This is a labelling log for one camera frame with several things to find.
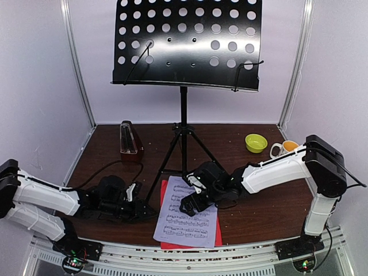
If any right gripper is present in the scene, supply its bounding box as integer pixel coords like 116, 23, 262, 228
180, 185, 225, 217

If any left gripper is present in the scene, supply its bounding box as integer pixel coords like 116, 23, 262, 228
100, 197, 157, 223

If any white sheet music page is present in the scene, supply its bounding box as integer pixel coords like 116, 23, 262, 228
153, 176, 217, 248

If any black music stand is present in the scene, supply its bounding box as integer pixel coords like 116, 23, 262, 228
109, 0, 265, 204

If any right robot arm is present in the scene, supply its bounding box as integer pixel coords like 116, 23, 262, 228
179, 135, 356, 254

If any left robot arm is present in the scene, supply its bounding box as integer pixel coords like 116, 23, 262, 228
1, 159, 157, 255

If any red paper sheet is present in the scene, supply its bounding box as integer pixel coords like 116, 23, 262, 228
160, 180, 223, 250

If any brown wooden metronome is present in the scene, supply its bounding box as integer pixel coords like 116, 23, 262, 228
120, 120, 144, 163

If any green bowl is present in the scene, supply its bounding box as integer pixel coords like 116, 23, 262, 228
244, 133, 268, 154

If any white patterned mug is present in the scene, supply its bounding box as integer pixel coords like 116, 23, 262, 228
270, 140, 299, 159

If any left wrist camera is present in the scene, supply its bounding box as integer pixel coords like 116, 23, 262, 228
125, 181, 142, 202

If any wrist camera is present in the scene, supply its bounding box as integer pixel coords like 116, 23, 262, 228
125, 181, 142, 202
183, 172, 207, 195

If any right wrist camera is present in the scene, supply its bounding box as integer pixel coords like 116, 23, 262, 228
183, 172, 207, 195

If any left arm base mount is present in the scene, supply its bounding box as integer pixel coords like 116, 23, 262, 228
51, 240, 103, 275

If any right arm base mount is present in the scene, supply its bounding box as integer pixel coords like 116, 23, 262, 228
275, 238, 324, 274

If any aluminium front rail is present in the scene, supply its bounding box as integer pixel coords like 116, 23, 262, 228
20, 227, 358, 275

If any right aluminium corner post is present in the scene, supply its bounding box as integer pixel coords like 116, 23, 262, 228
278, 0, 315, 132

